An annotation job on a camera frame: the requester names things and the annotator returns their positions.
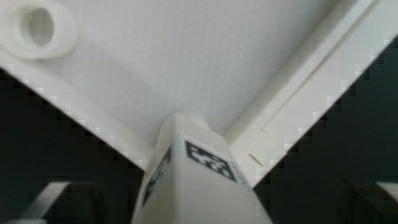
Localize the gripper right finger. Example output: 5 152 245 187
339 179 398 224

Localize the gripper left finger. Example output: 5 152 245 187
5 180 95 224

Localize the white desk leg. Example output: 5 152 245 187
131 112 271 224

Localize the white desk top tray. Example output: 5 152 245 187
0 0 398 181

